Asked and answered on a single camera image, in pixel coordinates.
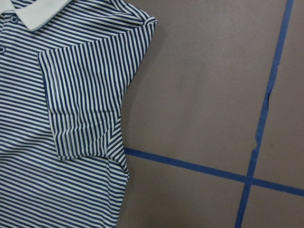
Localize blue white striped polo shirt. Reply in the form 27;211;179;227
0;0;157;228

